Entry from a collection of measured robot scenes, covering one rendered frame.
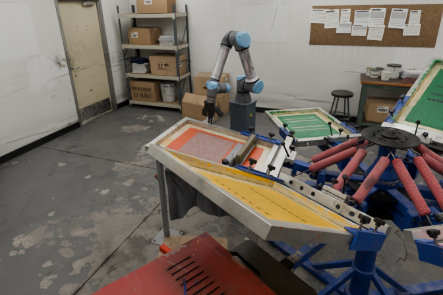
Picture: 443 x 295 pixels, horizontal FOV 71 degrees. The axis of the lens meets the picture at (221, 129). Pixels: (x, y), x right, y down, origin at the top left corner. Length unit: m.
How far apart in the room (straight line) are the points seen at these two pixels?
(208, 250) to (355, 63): 4.79
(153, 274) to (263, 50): 5.00
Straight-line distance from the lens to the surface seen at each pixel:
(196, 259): 1.31
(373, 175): 1.78
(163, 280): 1.26
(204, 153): 2.13
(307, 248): 1.65
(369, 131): 2.01
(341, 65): 5.73
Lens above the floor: 2.02
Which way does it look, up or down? 22 degrees down
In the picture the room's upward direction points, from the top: 1 degrees counter-clockwise
